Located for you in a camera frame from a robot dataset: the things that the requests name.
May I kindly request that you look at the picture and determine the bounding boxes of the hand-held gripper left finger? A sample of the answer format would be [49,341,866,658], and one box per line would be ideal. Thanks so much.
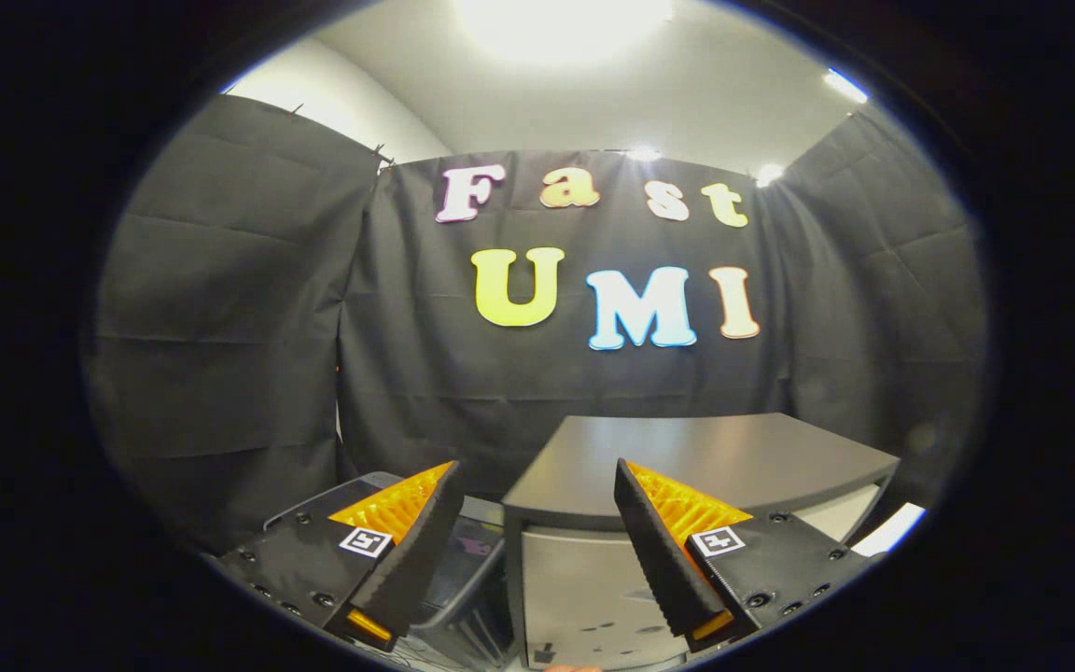
[211,459,467,654]

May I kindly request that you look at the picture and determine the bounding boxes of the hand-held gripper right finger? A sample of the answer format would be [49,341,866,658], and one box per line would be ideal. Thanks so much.
[614,457,874,654]

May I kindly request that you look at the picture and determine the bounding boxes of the grey top-load washing machine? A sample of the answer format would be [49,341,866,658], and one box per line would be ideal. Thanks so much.
[262,471,515,671]

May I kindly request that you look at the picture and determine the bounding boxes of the beige cabinet with dark top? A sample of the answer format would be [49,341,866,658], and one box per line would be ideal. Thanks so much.
[500,413,902,669]

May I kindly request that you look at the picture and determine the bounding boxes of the white paper sheet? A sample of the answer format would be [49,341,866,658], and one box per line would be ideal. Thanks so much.
[850,502,928,558]

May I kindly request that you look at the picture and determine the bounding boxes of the black backdrop cloth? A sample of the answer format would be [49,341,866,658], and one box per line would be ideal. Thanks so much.
[80,93,991,561]

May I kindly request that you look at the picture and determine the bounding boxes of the rectangular ceiling light panel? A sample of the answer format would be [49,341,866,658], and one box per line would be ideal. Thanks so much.
[822,67,872,105]

